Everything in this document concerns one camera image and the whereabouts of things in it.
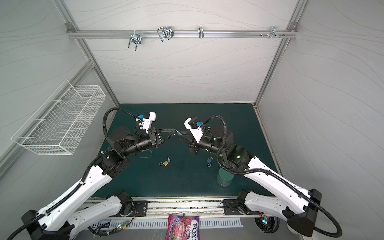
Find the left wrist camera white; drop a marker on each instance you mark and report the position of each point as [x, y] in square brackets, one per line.
[145, 121]

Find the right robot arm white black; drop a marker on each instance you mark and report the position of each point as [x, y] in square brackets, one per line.
[297, 206]

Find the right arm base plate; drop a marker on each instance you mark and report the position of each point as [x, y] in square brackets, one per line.
[234, 207]

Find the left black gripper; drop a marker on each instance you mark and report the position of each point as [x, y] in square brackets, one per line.
[155, 137]

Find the white wire basket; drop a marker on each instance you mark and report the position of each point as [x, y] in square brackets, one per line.
[57, 127]

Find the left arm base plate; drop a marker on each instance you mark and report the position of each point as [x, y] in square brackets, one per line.
[134, 208]

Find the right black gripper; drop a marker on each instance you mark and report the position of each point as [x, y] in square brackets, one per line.
[192, 142]

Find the metal u-bolt clamp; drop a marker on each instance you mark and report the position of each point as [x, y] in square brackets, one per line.
[135, 40]
[165, 33]

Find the metal u-bolt clamp middle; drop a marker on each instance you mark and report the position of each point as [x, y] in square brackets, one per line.
[165, 33]

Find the aluminium cross rail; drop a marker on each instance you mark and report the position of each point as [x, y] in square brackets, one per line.
[179, 34]

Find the metal u-bolt clamp left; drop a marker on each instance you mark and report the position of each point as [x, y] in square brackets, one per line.
[135, 40]

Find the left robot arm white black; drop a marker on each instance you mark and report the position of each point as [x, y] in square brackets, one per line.
[62, 219]

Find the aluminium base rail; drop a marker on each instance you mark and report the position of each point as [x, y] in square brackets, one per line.
[206, 207]

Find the small blue padlock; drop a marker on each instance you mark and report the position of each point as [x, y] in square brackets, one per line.
[209, 161]

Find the purple candy bag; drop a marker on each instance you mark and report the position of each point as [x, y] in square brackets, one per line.
[183, 228]

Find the metal hook bracket right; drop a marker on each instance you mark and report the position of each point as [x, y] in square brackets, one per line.
[273, 34]

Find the small metal bracket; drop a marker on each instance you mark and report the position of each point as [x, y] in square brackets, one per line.
[201, 32]

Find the brass padlock with key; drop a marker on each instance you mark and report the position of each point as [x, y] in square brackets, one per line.
[165, 163]

